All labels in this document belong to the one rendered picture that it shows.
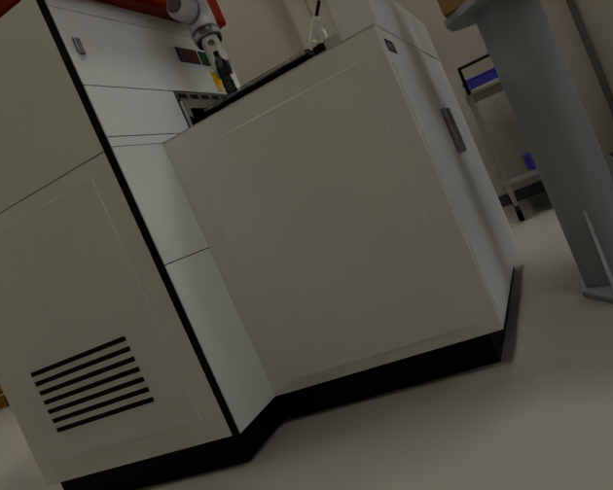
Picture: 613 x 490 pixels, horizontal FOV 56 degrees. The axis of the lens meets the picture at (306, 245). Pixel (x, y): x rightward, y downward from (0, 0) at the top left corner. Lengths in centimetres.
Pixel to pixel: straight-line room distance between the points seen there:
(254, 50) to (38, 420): 362
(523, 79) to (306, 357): 90
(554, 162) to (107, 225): 113
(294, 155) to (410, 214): 31
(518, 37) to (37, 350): 149
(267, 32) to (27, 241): 346
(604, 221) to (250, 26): 371
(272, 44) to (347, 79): 344
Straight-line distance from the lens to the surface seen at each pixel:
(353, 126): 137
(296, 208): 143
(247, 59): 489
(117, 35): 170
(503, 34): 164
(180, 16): 178
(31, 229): 165
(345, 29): 145
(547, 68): 163
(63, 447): 183
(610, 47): 427
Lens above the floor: 49
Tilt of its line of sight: 3 degrees down
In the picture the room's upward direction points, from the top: 24 degrees counter-clockwise
